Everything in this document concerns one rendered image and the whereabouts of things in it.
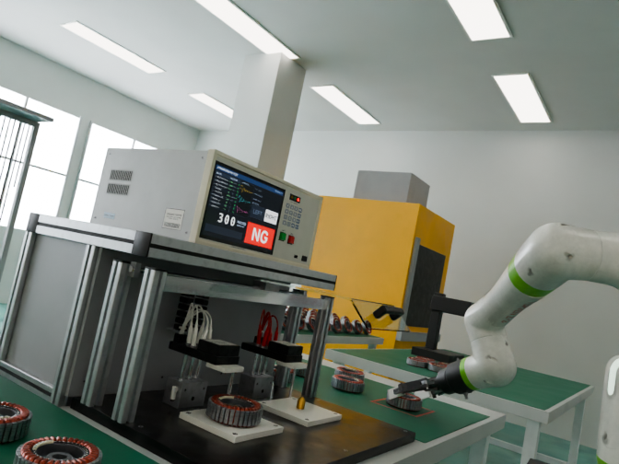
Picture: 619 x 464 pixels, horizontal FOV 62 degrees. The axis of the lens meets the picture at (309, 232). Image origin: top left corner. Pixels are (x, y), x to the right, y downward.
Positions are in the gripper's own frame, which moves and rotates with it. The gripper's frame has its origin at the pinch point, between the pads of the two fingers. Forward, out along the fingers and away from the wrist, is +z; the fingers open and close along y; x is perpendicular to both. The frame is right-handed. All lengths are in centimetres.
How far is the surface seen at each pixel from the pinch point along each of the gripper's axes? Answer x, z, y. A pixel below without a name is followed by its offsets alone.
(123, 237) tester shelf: 18, -29, -101
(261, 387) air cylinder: -2, -5, -57
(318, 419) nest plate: -13, -21, -51
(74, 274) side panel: 17, -12, -105
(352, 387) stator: 4.6, 12.6, -11.2
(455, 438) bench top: -16.4, -19.7, -4.6
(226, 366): -4, -24, -77
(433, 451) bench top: -20.2, -24.8, -20.1
